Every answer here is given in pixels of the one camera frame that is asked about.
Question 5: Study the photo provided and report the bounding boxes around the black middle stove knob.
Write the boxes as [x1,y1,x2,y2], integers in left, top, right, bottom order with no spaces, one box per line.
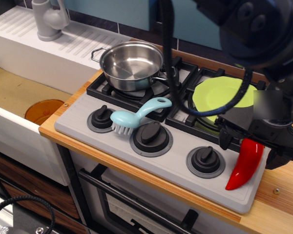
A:
[129,121,173,157]

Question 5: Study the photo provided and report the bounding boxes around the black stove knob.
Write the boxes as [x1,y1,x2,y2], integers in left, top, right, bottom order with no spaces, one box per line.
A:
[186,146,226,179]
[129,121,173,157]
[87,105,114,134]

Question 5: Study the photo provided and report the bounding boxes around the black right stove knob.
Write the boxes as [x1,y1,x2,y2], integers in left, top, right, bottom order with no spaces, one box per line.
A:
[186,146,226,179]

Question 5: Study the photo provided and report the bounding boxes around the black right burner grate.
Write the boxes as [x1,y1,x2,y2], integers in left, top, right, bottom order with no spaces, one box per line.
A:
[165,68,267,152]

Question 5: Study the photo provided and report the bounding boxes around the black burner grate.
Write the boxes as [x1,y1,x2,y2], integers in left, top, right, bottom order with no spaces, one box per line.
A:
[165,68,267,152]
[86,56,198,113]

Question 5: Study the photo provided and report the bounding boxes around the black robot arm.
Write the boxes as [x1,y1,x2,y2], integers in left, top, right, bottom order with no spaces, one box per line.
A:
[196,0,293,170]

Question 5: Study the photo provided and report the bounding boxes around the light green plate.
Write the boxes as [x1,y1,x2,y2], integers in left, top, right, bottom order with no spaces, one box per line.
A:
[192,76,257,125]

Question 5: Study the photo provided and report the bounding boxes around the black left stove knob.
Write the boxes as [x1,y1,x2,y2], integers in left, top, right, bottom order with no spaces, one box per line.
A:
[87,105,114,134]

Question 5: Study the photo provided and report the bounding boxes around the light blue dish brush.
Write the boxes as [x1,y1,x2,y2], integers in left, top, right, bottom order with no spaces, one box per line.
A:
[110,97,172,136]

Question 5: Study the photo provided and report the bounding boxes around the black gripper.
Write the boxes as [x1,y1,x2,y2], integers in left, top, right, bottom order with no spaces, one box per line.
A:
[216,84,293,170]

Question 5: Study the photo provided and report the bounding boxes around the wooden drawer front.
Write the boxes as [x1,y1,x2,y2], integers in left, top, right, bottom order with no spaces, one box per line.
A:
[0,153,87,234]

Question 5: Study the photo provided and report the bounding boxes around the grey toy stove top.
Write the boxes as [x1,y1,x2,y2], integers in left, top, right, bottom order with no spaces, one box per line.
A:
[53,57,272,215]

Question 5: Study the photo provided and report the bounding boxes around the red chili pepper toy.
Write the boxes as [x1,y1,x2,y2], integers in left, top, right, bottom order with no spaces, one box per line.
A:
[225,138,265,191]

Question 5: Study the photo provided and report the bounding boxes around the black cable at bottom left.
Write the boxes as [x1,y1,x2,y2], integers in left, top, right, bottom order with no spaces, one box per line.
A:
[0,195,56,234]

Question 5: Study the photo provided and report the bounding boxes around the stainless steel pot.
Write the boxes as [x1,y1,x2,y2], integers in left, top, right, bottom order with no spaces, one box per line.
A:
[91,41,168,92]

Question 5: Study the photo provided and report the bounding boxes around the white toy sink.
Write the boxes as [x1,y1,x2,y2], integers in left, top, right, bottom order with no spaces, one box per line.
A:
[0,6,129,186]

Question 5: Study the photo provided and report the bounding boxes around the black oven door handle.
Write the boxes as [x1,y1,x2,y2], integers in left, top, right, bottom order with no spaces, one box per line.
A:
[78,169,195,234]

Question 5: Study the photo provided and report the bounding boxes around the black left burner grate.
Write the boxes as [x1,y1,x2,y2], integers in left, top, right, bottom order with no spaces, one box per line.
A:
[86,56,198,113]

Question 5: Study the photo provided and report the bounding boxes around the orange sink drain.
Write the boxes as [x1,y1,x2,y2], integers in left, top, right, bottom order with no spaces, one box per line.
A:
[24,99,64,125]

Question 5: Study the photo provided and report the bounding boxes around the grey toy faucet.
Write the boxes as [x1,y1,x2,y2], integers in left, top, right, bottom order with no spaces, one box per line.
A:
[32,0,70,41]

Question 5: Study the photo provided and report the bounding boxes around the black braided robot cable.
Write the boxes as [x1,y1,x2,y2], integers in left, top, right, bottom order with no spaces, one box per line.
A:
[158,0,253,117]

